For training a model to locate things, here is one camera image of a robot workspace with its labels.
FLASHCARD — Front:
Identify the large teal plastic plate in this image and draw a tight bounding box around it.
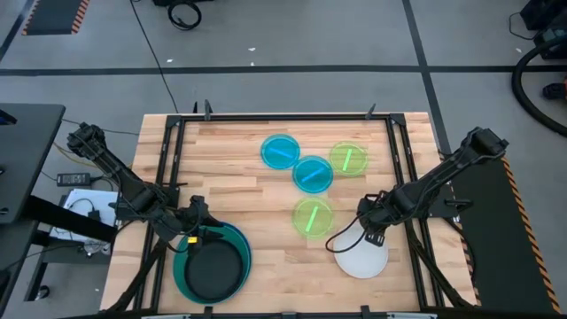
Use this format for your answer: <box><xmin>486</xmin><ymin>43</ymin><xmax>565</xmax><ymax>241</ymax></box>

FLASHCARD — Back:
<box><xmin>172</xmin><ymin>222</ymin><xmax>251</xmax><ymax>306</ymax></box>

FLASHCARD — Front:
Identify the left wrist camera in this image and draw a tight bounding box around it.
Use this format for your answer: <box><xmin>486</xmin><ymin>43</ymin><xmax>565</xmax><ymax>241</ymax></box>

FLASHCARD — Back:
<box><xmin>185</xmin><ymin>233</ymin><xmax>208</xmax><ymax>253</ymax></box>

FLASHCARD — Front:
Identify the black aluminium table frame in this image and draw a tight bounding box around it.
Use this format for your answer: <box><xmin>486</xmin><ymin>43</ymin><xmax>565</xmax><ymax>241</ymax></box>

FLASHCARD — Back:
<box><xmin>105</xmin><ymin>99</ymin><xmax>478</xmax><ymax>319</ymax></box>

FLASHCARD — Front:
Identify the black equipment box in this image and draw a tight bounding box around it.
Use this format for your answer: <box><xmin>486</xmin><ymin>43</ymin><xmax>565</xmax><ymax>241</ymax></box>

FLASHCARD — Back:
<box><xmin>520</xmin><ymin>0</ymin><xmax>567</xmax><ymax>61</ymax></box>

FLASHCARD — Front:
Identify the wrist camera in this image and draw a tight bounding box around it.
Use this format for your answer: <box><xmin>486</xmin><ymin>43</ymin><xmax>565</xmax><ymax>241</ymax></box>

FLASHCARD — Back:
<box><xmin>185</xmin><ymin>233</ymin><xmax>208</xmax><ymax>253</ymax></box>
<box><xmin>364</xmin><ymin>229</ymin><xmax>386</xmax><ymax>248</ymax></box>

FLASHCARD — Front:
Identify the black plastic plate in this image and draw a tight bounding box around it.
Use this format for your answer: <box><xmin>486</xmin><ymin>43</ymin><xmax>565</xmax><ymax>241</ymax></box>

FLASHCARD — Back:
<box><xmin>184</xmin><ymin>238</ymin><xmax>245</xmax><ymax>303</ymax></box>

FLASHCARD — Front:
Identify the small clear blue plate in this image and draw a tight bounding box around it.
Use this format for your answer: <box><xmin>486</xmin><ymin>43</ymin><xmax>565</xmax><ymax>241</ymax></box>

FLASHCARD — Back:
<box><xmin>260</xmin><ymin>134</ymin><xmax>301</xmax><ymax>171</ymax></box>
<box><xmin>291</xmin><ymin>154</ymin><xmax>334</xmax><ymax>195</ymax></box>

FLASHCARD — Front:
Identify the long thin floor cable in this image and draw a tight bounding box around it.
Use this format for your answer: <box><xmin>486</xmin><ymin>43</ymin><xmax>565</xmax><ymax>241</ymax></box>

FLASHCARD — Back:
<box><xmin>129</xmin><ymin>0</ymin><xmax>179</xmax><ymax>114</ymax></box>

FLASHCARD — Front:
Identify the large black hazard-striped mat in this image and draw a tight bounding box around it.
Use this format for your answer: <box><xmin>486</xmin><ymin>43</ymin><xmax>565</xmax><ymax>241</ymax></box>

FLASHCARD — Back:
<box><xmin>442</xmin><ymin>155</ymin><xmax>563</xmax><ymax>315</ymax></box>

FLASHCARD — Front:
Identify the white paper sheet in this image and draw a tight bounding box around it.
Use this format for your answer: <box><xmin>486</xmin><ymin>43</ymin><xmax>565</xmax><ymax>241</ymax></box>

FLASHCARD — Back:
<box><xmin>48</xmin><ymin>188</ymin><xmax>120</xmax><ymax>244</ymax></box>

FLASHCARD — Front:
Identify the person's shoe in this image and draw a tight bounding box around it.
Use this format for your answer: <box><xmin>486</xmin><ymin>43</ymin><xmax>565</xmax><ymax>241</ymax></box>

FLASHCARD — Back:
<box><xmin>542</xmin><ymin>82</ymin><xmax>567</xmax><ymax>100</ymax></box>

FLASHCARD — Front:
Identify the black power adapter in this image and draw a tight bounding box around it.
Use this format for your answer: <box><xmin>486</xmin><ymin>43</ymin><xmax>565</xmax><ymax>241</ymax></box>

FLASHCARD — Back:
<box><xmin>56</xmin><ymin>172</ymin><xmax>92</xmax><ymax>187</ymax></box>

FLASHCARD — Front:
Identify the black desk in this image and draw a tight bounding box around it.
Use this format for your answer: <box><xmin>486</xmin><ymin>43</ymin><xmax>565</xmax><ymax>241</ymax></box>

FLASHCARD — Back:
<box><xmin>0</xmin><ymin>103</ymin><xmax>119</xmax><ymax>302</ymax></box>

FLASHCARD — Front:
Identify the thin black wrist camera cable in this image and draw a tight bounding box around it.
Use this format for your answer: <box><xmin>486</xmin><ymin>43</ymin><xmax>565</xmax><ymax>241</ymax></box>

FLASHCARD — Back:
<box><xmin>325</xmin><ymin>220</ymin><xmax>369</xmax><ymax>254</ymax></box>

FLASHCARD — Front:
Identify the white plastic plate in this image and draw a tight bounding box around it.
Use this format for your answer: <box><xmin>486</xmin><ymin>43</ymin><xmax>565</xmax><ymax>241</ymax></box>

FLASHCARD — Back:
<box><xmin>332</xmin><ymin>221</ymin><xmax>390</xmax><ymax>280</ymax></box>

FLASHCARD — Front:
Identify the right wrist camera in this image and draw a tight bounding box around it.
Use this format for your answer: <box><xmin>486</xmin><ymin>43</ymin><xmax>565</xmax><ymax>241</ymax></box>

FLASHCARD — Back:
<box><xmin>364</xmin><ymin>229</ymin><xmax>386</xmax><ymax>248</ymax></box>

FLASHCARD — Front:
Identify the small black hazard-striped mat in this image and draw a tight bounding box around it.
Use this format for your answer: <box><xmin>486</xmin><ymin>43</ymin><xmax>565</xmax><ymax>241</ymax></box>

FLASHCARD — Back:
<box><xmin>20</xmin><ymin>0</ymin><xmax>91</xmax><ymax>36</ymax></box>

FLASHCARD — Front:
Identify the thick black hose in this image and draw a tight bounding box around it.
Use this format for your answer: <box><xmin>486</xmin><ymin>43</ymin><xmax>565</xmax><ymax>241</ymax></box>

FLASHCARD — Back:
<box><xmin>511</xmin><ymin>37</ymin><xmax>567</xmax><ymax>137</ymax></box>

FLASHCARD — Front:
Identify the coiled black cable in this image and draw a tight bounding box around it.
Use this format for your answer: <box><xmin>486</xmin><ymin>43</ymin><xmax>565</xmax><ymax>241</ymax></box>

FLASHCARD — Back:
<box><xmin>167</xmin><ymin>0</ymin><xmax>203</xmax><ymax>31</ymax></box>

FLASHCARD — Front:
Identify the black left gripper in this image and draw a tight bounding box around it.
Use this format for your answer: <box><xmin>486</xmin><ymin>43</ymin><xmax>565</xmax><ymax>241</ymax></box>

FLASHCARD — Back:
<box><xmin>188</xmin><ymin>196</ymin><xmax>225</xmax><ymax>240</ymax></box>

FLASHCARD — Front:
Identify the large blue plastic plate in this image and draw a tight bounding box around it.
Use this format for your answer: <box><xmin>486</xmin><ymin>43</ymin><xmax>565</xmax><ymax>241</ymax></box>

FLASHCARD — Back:
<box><xmin>221</xmin><ymin>222</ymin><xmax>253</xmax><ymax>298</ymax></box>

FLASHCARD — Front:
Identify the small clear green plate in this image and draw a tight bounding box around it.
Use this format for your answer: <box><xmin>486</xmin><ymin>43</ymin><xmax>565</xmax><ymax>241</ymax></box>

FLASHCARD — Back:
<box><xmin>329</xmin><ymin>141</ymin><xmax>369</xmax><ymax>178</ymax></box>
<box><xmin>291</xmin><ymin>197</ymin><xmax>334</xmax><ymax>239</ymax></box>

